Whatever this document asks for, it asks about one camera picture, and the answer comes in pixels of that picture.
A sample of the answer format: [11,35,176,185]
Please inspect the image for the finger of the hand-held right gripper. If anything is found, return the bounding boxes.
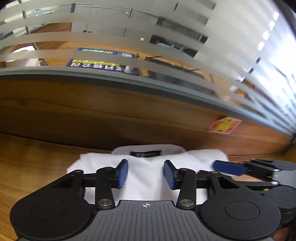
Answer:
[213,159,278,181]
[231,178,280,189]

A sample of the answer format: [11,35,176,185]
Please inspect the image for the red yellow sticker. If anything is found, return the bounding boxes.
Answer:
[208,117,243,135]

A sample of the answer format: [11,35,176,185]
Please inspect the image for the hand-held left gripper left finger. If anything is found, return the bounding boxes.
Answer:
[54,159,129,210]

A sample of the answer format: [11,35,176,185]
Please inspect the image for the white shirt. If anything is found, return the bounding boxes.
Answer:
[67,144,230,205]

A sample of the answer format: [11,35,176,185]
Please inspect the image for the striped glass partition panel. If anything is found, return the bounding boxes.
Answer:
[0,0,296,160]

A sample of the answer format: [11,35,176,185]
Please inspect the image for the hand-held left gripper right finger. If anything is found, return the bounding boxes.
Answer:
[163,159,240,210]

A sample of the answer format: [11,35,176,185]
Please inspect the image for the blue printed sign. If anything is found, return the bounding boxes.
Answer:
[66,47,136,73]

